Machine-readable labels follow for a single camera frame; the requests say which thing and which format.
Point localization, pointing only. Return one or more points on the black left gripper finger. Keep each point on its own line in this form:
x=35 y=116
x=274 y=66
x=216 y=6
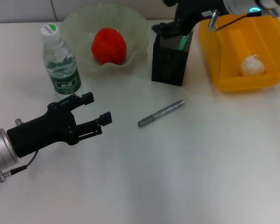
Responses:
x=79 y=100
x=95 y=126

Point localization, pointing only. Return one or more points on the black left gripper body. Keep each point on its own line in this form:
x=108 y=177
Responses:
x=44 y=130

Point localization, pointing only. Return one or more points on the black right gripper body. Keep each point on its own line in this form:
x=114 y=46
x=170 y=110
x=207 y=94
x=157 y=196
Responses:
x=200 y=7

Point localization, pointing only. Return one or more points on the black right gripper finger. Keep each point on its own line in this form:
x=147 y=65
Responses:
x=170 y=2
x=175 y=28

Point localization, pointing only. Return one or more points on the mint green utility knife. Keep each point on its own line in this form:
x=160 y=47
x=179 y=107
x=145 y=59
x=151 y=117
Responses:
x=184 y=43

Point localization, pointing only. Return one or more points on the green label water bottle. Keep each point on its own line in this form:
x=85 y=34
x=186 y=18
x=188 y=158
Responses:
x=65 y=81

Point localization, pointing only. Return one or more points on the grey marker pen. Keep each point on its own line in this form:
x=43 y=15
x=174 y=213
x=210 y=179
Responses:
x=163 y=112

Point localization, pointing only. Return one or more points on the white paper ball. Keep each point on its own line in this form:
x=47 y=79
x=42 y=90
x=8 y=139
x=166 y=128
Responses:
x=252 y=65

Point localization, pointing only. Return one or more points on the black mesh pen holder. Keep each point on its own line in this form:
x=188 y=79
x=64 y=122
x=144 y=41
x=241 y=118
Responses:
x=168 y=65

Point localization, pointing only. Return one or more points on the red-orange fruit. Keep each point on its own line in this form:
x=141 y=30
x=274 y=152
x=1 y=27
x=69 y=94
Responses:
x=108 y=45

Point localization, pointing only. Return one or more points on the yellow plastic bin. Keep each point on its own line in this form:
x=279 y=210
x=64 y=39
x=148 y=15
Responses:
x=214 y=46

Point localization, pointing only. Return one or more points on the clear wavy glass bowl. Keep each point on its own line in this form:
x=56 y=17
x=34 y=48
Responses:
x=130 y=30

